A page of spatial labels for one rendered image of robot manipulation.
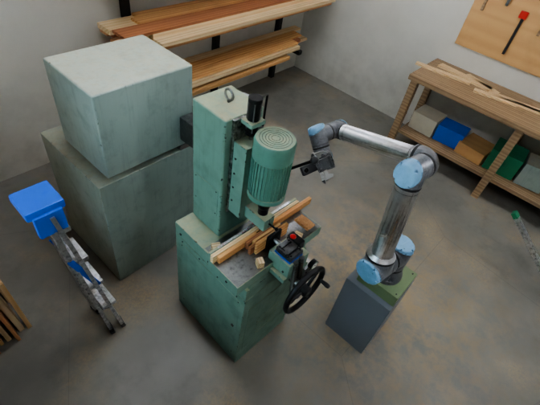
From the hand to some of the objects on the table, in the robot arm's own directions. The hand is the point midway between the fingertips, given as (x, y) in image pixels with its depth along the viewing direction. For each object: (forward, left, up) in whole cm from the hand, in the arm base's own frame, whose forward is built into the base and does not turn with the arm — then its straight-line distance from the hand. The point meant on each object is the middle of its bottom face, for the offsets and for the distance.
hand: (317, 169), depth 179 cm
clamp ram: (+20, +3, -40) cm, 44 cm away
